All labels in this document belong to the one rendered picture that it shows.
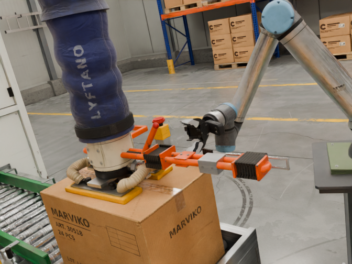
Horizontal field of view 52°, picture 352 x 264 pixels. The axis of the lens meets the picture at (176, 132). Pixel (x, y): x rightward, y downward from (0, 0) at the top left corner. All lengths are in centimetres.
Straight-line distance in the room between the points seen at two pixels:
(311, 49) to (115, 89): 74
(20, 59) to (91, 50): 962
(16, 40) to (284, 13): 984
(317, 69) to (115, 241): 97
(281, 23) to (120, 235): 95
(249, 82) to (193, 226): 68
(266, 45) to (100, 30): 70
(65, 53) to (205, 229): 83
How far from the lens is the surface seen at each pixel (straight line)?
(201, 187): 141
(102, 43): 131
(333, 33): 837
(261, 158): 107
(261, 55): 163
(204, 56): 1120
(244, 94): 168
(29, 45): 1107
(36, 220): 241
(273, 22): 144
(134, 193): 133
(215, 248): 156
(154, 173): 144
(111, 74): 132
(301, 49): 147
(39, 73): 1112
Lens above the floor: 153
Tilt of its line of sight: 17 degrees down
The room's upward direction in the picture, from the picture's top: 12 degrees counter-clockwise
